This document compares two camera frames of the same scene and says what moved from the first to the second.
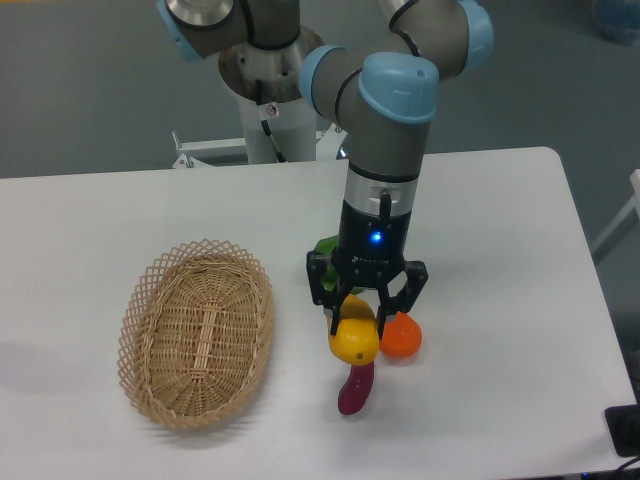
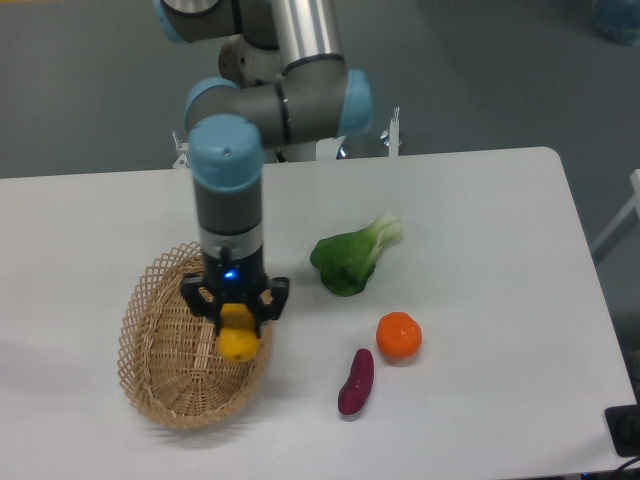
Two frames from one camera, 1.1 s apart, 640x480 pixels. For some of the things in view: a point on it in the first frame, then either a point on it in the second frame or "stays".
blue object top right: (619, 20) stays
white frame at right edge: (630, 207) stays
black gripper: (369, 246) -> (235, 280)
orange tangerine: (402, 337) stays
